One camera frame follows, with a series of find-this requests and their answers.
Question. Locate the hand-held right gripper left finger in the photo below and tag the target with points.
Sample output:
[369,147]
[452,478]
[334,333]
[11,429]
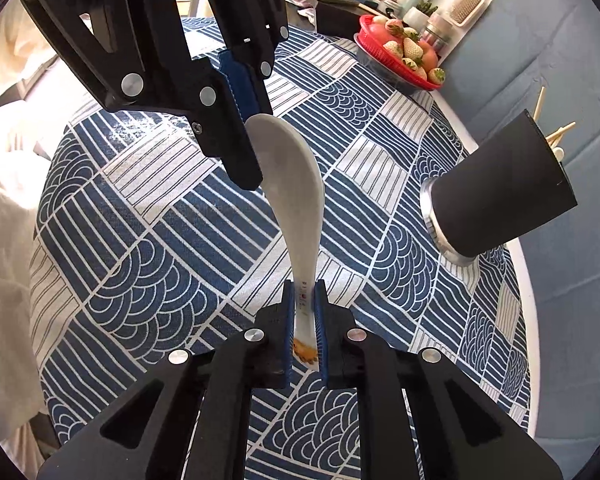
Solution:
[287,325]

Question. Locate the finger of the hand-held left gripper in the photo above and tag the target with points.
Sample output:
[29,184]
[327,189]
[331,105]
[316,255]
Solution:
[235,145]
[245,90]

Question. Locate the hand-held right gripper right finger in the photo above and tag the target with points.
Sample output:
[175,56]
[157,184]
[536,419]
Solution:
[321,325]

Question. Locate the ceramic spoon pig print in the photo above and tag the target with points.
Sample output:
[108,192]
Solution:
[295,185]

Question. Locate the black utensil holder cup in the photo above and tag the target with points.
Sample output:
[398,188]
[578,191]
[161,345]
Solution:
[505,195]

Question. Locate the black desk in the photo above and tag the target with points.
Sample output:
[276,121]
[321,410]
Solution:
[335,17]

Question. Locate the red plastic basket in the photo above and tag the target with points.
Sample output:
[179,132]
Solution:
[366,46]

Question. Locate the black plastic container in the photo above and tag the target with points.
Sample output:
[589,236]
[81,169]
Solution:
[390,75]

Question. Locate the pink peach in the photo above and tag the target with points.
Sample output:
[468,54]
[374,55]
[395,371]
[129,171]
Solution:
[427,55]
[381,34]

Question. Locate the small potted succulent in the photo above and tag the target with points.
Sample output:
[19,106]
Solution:
[425,15]

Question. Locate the glass jar metal lid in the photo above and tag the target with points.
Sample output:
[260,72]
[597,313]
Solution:
[437,32]

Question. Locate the white bedding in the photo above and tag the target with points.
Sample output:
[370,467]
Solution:
[5,210]

